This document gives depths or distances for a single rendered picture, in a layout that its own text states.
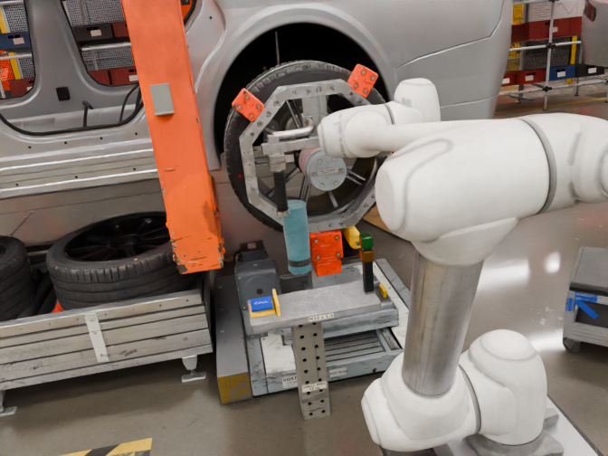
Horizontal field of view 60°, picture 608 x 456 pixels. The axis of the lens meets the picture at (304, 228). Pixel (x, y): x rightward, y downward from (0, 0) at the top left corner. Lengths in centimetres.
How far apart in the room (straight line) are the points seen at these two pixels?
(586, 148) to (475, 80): 187
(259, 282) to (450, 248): 150
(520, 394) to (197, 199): 117
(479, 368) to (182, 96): 118
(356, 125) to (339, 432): 115
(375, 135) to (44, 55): 331
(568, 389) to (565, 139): 157
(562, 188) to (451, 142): 15
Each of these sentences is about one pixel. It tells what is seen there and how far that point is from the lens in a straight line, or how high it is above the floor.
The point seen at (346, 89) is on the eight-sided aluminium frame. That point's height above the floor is 109.
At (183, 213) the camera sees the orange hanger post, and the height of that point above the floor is 75.
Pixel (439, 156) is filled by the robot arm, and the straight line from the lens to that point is 66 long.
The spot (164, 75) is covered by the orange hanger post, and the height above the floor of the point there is 121.
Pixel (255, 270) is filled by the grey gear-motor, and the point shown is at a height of 40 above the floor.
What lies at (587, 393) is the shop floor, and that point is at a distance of 220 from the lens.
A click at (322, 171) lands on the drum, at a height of 86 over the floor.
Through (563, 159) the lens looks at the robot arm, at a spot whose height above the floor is 115.
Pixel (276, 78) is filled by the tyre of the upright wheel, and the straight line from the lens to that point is 190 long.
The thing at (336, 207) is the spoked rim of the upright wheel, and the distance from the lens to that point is 207.
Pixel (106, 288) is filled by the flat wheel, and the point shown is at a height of 43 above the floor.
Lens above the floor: 135
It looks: 22 degrees down
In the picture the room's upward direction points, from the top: 6 degrees counter-clockwise
